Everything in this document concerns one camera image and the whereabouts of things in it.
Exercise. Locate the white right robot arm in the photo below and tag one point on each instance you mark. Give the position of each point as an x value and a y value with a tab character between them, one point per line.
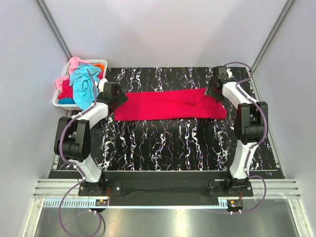
250	127

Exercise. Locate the light blue t-shirt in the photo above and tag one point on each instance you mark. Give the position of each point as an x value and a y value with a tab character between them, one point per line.
90	70

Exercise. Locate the red t-shirt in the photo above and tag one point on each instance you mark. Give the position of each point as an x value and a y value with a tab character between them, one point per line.
176	104

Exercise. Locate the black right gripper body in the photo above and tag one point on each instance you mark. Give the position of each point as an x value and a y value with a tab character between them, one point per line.
210	90

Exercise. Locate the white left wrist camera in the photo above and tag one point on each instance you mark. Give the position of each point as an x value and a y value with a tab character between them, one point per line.
101	84

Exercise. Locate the white slotted cable duct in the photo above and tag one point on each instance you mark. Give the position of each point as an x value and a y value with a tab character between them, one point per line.
90	203

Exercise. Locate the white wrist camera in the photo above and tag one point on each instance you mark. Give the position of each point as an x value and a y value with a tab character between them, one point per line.
101	84
230	74

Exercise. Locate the electronics board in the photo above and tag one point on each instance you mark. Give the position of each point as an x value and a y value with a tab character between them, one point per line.
101	202
236	203

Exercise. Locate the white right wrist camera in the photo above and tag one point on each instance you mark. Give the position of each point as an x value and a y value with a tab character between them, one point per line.
230	74

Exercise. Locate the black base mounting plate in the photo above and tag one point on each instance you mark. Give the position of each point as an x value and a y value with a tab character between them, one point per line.
171	188

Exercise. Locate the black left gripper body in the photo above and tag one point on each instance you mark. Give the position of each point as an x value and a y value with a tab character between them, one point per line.
120	98

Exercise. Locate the white plastic laundry basket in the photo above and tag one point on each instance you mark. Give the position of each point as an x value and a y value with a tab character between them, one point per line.
66	102

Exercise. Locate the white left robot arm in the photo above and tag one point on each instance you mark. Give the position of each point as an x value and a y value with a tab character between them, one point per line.
73	139

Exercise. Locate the magenta t-shirt in basket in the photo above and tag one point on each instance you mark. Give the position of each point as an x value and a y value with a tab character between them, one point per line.
79	88

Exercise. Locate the right electronics board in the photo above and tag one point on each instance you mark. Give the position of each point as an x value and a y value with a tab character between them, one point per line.
236	203

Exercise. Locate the left electronics board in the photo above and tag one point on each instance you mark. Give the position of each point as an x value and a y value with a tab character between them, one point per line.
101	202

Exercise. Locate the orange t-shirt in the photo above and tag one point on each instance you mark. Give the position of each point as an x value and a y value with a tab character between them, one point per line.
99	65

